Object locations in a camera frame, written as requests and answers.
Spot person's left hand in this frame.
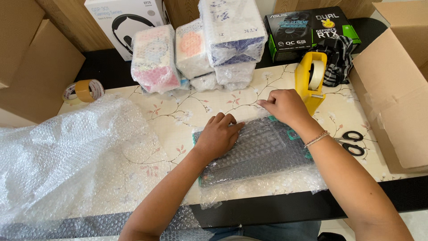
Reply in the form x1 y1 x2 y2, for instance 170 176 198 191
193 112 245 161

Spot person's right hand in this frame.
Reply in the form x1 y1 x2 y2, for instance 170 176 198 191
257 89 314 131

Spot bubble-wrapped grey keyboard box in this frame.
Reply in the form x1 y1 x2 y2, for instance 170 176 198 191
192 115 327 205

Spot floral cream table mat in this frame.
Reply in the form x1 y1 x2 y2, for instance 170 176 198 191
58 62 428 205

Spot small bubble-wrapped white parcel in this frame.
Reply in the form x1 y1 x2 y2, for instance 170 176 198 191
214 61 257 91
189 72 224 92

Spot yellow tape dispenser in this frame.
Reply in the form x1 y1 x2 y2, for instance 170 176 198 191
294 51 328 116

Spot black white checkered cloth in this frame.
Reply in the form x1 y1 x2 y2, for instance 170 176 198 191
310 35 358 87

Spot bubble-wrapped white purple box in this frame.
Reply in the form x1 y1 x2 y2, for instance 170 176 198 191
198 0 268 67

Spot black graphics card box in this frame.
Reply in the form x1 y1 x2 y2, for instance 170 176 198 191
264 6 362 63

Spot bubble-wrapped white orange box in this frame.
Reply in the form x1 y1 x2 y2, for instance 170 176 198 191
175 18 215 81

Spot bubble-wrapped pink white box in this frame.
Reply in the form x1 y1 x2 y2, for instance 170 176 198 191
131 24 181 94

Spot open brown cardboard box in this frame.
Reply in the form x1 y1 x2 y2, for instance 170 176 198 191
348 0 428 175

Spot white headset box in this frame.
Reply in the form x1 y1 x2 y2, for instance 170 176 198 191
84 0 172 62

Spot brown packing tape roll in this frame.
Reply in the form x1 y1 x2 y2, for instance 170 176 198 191
74 79 105 103

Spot clear packing tape roll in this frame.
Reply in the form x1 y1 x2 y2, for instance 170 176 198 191
62 83 81 105

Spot large bubble wrap sheet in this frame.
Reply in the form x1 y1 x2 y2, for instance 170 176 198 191
0 94 214 241

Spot flat brown cardboard boxes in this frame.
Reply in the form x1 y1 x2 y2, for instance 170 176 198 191
0 0 86 125

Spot beaded wrist bracelet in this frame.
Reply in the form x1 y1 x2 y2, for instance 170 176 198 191
304 130 331 149

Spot black-handled scissors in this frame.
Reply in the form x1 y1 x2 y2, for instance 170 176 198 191
333 131 366 157

